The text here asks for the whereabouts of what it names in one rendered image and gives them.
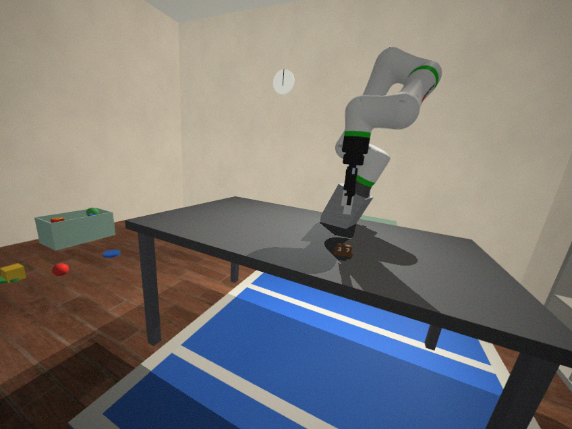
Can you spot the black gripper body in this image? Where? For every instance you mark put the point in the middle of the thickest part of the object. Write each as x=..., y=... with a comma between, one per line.
x=353, y=159

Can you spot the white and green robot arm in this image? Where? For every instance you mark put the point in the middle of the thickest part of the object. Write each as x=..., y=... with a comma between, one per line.
x=375, y=109

